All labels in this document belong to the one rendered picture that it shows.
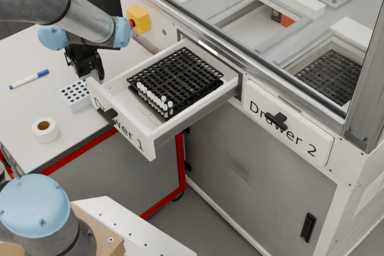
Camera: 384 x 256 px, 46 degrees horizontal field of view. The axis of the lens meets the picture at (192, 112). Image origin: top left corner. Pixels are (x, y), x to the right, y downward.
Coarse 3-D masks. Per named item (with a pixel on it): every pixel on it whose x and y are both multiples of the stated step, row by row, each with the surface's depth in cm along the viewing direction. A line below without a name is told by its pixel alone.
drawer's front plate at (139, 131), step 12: (96, 84) 127; (96, 96) 129; (108, 96) 124; (96, 108) 136; (108, 108) 127; (120, 108) 120; (120, 120) 124; (132, 120) 117; (132, 132) 121; (144, 132) 115; (144, 144) 118
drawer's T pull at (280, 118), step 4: (268, 112) 120; (280, 112) 120; (268, 116) 119; (272, 116) 119; (276, 116) 119; (280, 116) 119; (284, 116) 119; (272, 120) 119; (276, 120) 118; (280, 120) 118; (284, 120) 119; (276, 124) 118; (280, 124) 117; (284, 124) 117; (280, 128) 118; (284, 128) 116
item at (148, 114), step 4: (140, 108) 131; (144, 108) 131; (144, 112) 130; (148, 112) 130; (148, 116) 129; (152, 116) 129; (152, 120) 128; (156, 120) 128; (156, 124) 127; (160, 124) 127
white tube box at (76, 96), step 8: (80, 80) 148; (64, 88) 145; (72, 88) 145; (80, 88) 145; (64, 96) 143; (72, 96) 143; (80, 96) 143; (88, 96) 143; (72, 104) 140; (80, 104) 143; (88, 104) 145; (72, 112) 142
